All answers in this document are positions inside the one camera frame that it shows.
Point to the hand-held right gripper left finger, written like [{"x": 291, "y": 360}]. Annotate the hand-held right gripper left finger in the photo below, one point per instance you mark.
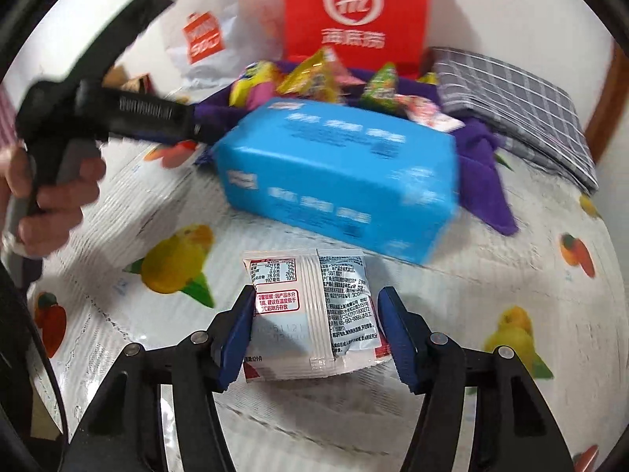
[{"x": 236, "y": 339}]

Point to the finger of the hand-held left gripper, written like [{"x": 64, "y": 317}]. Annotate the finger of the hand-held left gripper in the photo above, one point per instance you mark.
[{"x": 206, "y": 128}]

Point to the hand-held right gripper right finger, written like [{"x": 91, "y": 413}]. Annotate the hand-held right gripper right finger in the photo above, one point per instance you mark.
[{"x": 398, "y": 339}]

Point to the white snack packet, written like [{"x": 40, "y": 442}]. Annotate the white snack packet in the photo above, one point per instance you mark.
[{"x": 295, "y": 314}]

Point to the blue tissue box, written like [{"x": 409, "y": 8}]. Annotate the blue tissue box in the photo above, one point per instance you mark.
[{"x": 334, "y": 182}]

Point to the person's left hand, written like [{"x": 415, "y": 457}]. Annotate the person's left hand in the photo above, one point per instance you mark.
[{"x": 54, "y": 221}]

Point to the yellow pink triangular snack packet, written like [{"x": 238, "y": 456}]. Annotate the yellow pink triangular snack packet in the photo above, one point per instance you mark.
[{"x": 253, "y": 86}]

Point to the patterned book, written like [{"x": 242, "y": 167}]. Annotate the patterned book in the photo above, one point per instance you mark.
[{"x": 137, "y": 83}]

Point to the white plastic shopping bag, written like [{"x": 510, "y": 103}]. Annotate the white plastic shopping bag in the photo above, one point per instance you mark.
[{"x": 231, "y": 59}]

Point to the green snack packet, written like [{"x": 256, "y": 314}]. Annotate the green snack packet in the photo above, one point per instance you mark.
[{"x": 381, "y": 86}]

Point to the purple towel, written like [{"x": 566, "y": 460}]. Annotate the purple towel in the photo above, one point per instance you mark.
[{"x": 481, "y": 172}]

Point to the pink panda snack packet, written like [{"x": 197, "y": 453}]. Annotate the pink panda snack packet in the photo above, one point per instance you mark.
[{"x": 427, "y": 113}]

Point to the red paper bag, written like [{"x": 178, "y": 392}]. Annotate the red paper bag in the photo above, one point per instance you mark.
[{"x": 393, "y": 0}]

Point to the yellow plastic wrapper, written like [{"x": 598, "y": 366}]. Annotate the yellow plastic wrapper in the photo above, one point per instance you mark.
[{"x": 427, "y": 78}]

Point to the grey checked folded cloth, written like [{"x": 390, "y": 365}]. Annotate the grey checked folded cloth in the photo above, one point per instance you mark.
[{"x": 516, "y": 103}]

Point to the brown wooden door frame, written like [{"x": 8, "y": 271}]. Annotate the brown wooden door frame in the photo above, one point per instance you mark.
[{"x": 609, "y": 108}]

